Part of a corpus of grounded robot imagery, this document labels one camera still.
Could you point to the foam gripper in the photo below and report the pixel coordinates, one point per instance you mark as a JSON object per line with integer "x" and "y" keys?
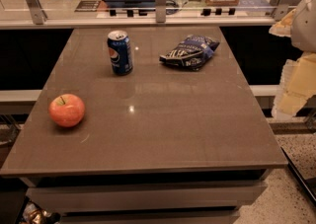
{"x": 305, "y": 27}

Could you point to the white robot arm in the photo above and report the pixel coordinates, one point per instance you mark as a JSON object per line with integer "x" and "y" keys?
{"x": 300, "y": 26}

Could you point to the red apple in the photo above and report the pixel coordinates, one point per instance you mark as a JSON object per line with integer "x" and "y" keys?
{"x": 67, "y": 110}

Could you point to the blue chip bag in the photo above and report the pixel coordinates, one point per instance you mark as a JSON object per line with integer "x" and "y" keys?
{"x": 191, "y": 53}

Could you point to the blue Pepsi can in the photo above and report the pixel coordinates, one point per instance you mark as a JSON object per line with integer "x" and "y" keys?
{"x": 120, "y": 52}

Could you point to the grey drawer cabinet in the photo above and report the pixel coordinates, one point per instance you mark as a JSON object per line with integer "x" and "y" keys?
{"x": 213, "y": 202}

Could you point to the left metal railing post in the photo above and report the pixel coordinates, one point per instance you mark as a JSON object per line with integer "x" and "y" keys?
{"x": 38, "y": 14}

